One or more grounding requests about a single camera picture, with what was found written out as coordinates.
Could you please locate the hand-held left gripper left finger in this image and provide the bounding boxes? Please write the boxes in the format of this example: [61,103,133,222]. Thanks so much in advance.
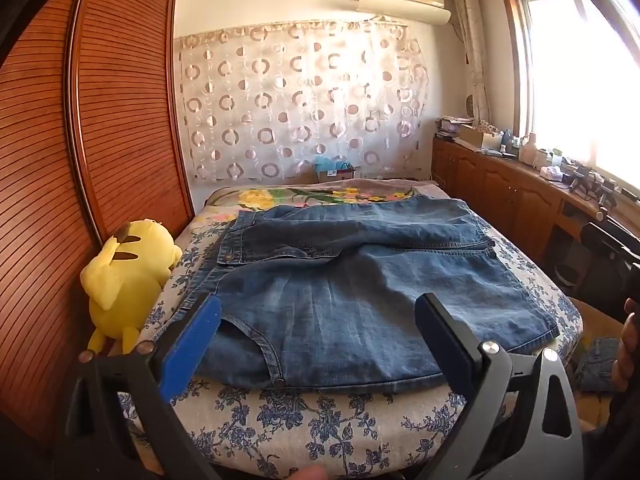
[65,292,223,480]

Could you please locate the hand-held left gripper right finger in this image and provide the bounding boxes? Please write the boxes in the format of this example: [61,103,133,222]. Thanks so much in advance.
[415,292,586,480]

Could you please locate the blue denim pants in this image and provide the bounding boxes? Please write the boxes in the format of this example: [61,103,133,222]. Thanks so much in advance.
[192,196,561,393]

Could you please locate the person's right hand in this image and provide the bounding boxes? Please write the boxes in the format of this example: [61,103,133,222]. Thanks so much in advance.
[611,299,640,393]

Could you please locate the white waste bin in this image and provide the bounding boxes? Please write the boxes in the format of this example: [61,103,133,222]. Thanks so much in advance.
[554,259,582,288]

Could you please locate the black devices on cabinet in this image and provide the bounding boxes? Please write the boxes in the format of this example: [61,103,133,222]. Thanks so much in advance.
[562,159,623,208]

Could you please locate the yellow plush toy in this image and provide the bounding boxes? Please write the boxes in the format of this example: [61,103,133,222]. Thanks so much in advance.
[80,218,183,356]

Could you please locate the denim garment on floor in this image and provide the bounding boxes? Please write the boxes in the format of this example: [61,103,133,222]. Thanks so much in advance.
[574,337,621,393]

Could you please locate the wooden cabinet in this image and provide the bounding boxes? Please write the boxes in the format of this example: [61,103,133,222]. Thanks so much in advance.
[431,137,640,271]

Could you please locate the bed with blue floral sheet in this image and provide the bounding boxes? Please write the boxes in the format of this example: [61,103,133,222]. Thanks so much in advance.
[120,187,583,480]

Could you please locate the open cardboard box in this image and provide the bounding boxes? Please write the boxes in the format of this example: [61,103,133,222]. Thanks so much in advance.
[457,124,502,152]

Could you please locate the person's dark clothing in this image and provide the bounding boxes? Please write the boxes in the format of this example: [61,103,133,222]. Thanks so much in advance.
[580,392,640,480]

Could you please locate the window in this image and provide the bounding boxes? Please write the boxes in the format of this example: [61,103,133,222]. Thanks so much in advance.
[502,0,640,191]

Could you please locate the colourful flower blanket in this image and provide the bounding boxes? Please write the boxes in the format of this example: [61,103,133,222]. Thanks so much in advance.
[204,178,451,211]

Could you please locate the small cardboard box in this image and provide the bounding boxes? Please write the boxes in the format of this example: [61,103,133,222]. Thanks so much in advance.
[316,166,357,184]

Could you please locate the stack of papers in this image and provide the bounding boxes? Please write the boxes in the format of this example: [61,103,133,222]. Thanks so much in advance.
[434,116,475,141]

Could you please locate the wooden slatted headboard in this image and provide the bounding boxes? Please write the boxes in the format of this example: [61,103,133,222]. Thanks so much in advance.
[0,0,196,453]

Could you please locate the circle-patterned sheer curtain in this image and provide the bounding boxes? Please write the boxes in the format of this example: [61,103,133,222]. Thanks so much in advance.
[175,20,431,183]

